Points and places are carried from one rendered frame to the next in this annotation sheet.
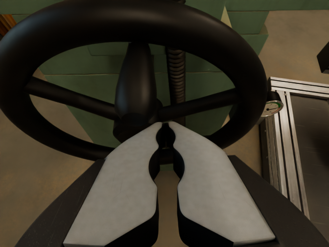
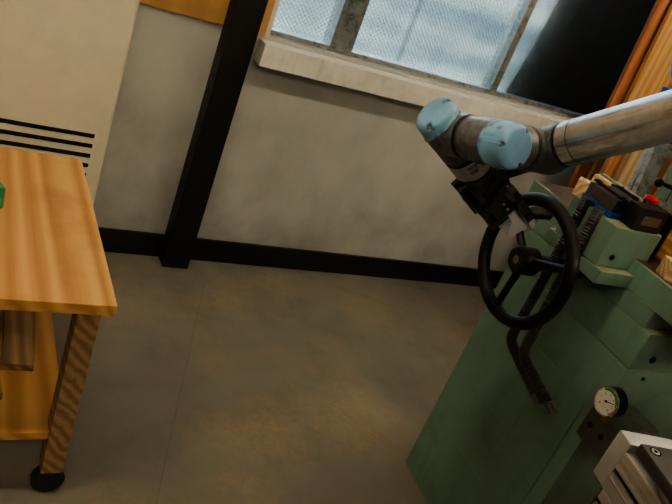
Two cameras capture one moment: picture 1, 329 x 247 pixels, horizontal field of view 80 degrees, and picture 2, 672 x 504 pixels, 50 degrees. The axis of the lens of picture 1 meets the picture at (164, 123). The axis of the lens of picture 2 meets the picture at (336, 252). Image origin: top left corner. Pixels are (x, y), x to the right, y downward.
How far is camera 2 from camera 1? 1.40 m
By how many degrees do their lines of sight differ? 54
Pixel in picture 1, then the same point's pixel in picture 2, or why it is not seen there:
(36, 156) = (376, 366)
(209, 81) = (595, 353)
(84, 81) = (526, 279)
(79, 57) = not seen: hidden behind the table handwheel
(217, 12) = (599, 252)
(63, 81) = not seen: hidden behind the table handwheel
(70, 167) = (382, 405)
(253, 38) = (639, 330)
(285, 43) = not seen: outside the picture
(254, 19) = (644, 311)
